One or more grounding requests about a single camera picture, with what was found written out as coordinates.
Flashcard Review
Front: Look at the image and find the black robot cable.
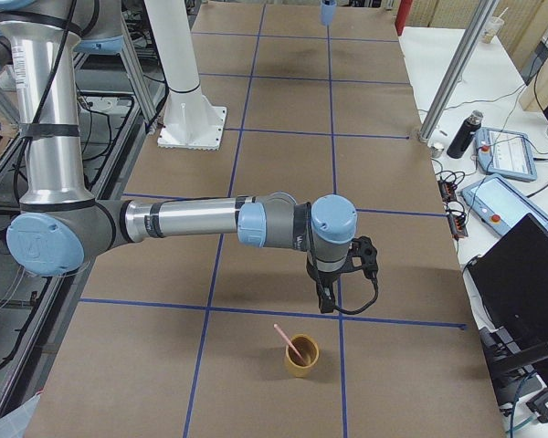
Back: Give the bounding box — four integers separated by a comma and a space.
300, 203, 380, 316

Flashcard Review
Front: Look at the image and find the blue teach pendant tablet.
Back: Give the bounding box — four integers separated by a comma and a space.
474, 127, 537, 182

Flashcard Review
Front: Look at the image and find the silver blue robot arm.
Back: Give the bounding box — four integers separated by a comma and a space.
0, 1, 363, 313

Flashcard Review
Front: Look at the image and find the pink chopstick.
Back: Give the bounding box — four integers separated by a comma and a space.
273, 323, 307, 366

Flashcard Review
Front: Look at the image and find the small silver cylinder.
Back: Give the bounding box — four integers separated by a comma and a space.
429, 141, 445, 159

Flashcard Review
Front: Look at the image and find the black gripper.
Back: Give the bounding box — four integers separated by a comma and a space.
306, 255, 346, 313

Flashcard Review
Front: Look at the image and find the black water bottle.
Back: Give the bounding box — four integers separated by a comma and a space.
447, 109, 483, 159

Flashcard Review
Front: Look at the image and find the light blue plastic cup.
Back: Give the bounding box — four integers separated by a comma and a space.
320, 0, 337, 26

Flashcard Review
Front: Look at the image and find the black laptop monitor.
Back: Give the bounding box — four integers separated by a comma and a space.
468, 214, 548, 360

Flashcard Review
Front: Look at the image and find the white camera mast pedestal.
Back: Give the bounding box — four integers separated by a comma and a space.
145, 0, 227, 151

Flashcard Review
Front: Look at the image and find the tan bamboo cup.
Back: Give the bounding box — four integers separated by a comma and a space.
284, 334, 320, 378

